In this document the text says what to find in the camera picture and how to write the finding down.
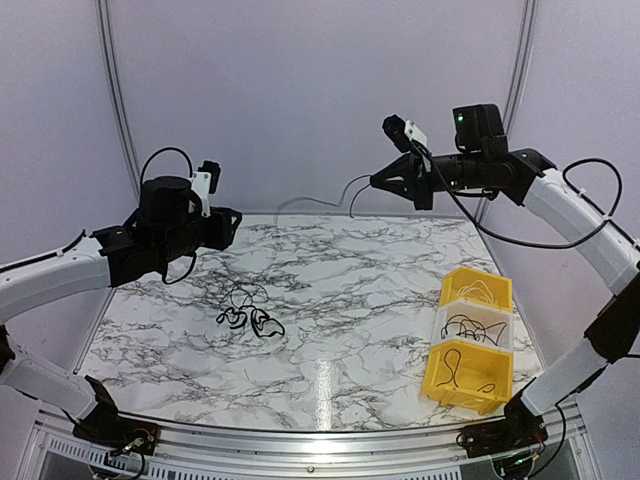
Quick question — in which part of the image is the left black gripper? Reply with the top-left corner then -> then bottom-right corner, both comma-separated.
158,207 -> 243,266

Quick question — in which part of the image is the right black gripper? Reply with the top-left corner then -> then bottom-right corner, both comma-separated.
370,149 -> 487,211

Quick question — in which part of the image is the black cable bundle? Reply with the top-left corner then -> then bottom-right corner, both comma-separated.
215,283 -> 286,340

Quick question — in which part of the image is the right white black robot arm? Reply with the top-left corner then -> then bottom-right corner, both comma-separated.
370,104 -> 639,448

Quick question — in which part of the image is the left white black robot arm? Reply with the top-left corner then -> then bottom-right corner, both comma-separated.
1,160 -> 242,445

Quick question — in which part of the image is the far yellow storage bin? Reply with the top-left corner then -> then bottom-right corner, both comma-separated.
439,267 -> 513,312

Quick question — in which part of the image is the yellow storage bin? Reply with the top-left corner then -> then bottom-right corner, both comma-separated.
420,340 -> 514,416
439,267 -> 513,312

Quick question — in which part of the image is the clear plastic storage bin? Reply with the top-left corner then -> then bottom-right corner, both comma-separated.
431,300 -> 514,353

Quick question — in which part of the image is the near yellow storage bin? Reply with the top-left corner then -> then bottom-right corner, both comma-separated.
420,340 -> 514,416

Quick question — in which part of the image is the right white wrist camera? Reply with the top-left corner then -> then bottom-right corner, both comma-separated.
382,114 -> 429,157

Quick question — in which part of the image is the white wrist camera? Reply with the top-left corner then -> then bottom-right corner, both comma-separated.
191,160 -> 221,218
382,114 -> 429,157

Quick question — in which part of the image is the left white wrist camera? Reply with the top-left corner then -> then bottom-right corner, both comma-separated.
191,160 -> 221,218

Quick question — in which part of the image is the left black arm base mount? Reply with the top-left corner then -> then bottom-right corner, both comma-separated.
73,417 -> 159,455

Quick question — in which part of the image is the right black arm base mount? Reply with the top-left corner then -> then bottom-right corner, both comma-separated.
456,417 -> 548,458

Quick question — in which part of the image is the aluminium front frame rail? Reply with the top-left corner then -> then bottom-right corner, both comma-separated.
16,403 -> 602,479

